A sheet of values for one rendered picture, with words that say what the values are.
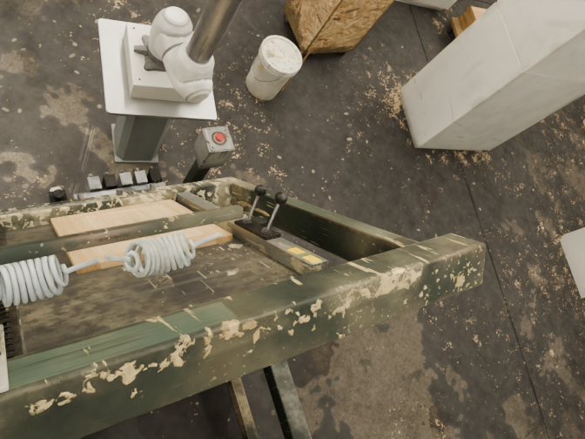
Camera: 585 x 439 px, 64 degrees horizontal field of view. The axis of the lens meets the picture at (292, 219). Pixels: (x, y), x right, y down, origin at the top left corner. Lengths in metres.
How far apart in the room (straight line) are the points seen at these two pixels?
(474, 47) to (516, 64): 0.39
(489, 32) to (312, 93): 1.30
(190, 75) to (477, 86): 2.26
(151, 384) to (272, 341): 0.20
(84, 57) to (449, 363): 3.15
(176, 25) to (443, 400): 2.81
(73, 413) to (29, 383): 0.07
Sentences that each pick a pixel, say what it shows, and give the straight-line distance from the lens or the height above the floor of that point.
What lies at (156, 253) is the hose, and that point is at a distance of 0.81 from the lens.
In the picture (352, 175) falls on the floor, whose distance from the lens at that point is 3.57.
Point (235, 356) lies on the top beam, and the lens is 0.78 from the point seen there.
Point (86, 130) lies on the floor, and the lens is 3.05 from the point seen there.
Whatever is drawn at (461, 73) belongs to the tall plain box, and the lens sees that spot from 3.80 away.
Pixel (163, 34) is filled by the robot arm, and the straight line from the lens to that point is 2.12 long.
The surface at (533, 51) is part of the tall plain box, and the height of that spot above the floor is 1.19.
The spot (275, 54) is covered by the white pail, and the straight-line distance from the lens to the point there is 3.31.
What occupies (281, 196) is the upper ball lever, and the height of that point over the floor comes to 1.55.
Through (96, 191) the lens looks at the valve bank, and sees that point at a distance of 2.08.
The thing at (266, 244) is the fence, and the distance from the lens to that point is 1.29.
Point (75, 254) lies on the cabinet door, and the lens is 1.42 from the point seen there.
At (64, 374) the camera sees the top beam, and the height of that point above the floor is 1.93.
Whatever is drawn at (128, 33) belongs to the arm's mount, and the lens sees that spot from 2.37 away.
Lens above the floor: 2.64
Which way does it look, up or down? 57 degrees down
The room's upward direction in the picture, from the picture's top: 52 degrees clockwise
